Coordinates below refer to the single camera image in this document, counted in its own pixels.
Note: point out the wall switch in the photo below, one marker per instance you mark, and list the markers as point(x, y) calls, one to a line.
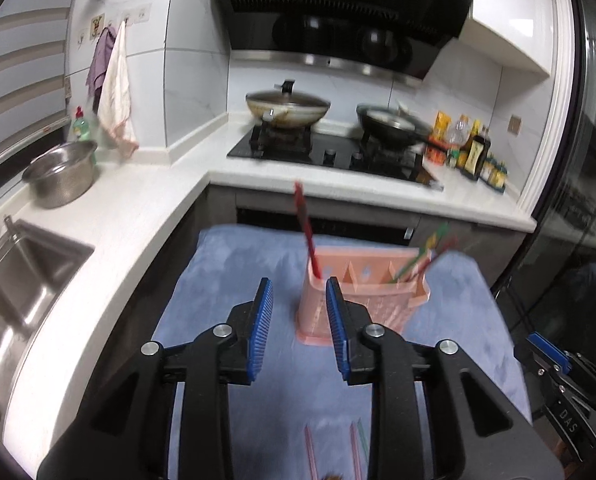
point(515, 124)

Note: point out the clear plastic bottle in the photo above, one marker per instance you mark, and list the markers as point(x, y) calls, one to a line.
point(456, 135)

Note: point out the white hanging towel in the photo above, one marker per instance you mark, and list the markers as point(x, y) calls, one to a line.
point(115, 95)

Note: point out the yellow packet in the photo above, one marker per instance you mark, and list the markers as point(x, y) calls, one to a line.
point(440, 125)

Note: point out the striped window blind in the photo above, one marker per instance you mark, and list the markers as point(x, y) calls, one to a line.
point(18, 60)

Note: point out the blue plush table mat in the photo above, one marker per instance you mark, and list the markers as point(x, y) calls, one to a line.
point(258, 255)

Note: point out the black wok with lid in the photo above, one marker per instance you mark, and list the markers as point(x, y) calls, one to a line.
point(387, 125)

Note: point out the bright red chopstick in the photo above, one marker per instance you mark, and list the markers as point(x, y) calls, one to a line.
point(306, 230)

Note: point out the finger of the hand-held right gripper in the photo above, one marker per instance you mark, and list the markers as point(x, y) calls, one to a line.
point(530, 360)
point(550, 352)

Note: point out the steel kitchen sink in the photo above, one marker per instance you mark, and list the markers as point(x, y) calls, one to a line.
point(23, 270)

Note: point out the cartoon wall hook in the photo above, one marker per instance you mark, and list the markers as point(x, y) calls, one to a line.
point(96, 25)

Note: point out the black gas stove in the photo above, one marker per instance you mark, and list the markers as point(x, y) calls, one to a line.
point(328, 152)

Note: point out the green chopstick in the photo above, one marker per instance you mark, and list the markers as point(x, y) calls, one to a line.
point(436, 236)
point(362, 435)

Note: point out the white kitchen counter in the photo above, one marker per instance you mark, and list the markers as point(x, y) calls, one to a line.
point(153, 200)

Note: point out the pink perforated utensil holder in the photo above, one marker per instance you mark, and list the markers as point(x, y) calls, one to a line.
point(392, 305)

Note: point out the group of chopsticks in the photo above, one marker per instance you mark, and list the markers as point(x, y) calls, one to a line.
point(420, 261)

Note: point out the black range hood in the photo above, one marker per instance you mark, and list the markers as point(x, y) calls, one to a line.
point(338, 10)

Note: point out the dark soy sauce bottle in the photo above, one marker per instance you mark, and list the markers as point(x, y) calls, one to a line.
point(475, 157)

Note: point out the green dish soap bottle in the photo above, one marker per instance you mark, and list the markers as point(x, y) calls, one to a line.
point(81, 130)

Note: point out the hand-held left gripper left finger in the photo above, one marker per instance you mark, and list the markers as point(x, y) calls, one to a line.
point(260, 332)

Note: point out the row of seasoning jars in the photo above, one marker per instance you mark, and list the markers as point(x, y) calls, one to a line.
point(495, 175)

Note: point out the small green label bottle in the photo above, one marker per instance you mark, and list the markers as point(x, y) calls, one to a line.
point(451, 158)

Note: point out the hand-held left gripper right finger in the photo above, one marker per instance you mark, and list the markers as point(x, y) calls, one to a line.
point(335, 332)

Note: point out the black framed glass door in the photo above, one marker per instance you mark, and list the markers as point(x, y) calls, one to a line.
point(587, 210)

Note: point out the beige wok with lid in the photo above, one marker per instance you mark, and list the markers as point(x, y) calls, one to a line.
point(288, 110)

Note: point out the red instant noodle cup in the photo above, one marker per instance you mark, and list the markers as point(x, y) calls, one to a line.
point(435, 152)

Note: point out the steel colander bowl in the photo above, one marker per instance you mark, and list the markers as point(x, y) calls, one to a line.
point(60, 180)

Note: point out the purple hanging cloth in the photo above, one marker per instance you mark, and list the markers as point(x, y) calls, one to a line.
point(98, 65)

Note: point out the white wall socket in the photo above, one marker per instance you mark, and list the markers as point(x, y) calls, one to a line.
point(142, 11)

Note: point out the white upper cabinet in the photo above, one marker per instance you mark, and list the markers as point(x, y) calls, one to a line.
point(507, 10)

